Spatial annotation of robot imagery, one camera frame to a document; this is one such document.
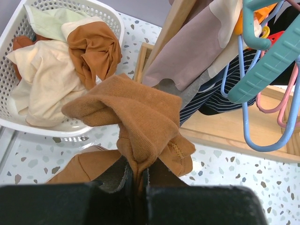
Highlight white laundry basket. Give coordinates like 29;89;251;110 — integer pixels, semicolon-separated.
0;0;125;137

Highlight black underwear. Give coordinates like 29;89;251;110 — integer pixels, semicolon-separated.
268;6;300;85

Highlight brown cloth in basket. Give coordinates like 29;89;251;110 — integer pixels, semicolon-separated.
61;17;122;90

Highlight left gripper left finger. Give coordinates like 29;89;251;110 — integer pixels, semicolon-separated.
0;157;134;225

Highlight mauve cream underwear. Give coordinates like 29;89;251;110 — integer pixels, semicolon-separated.
142;0;242;90

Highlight light green cloth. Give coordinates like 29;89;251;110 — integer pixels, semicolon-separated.
24;5;89;42

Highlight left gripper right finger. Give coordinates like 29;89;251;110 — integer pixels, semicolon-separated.
143;159;267;225

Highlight brown underwear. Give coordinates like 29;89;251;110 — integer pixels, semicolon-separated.
49;74;195;189

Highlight striped navy underwear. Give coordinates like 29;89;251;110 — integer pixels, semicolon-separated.
154;48;263;127

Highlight wooden clothes rack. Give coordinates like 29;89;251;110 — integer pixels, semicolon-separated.
134;0;300;163

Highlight cream cloth in basket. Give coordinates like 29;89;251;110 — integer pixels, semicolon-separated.
7;40;87;128

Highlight teal plastic hanger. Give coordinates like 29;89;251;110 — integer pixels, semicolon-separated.
228;0;300;104

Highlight pink wire hanger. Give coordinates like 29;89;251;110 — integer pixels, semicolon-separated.
256;63;299;128

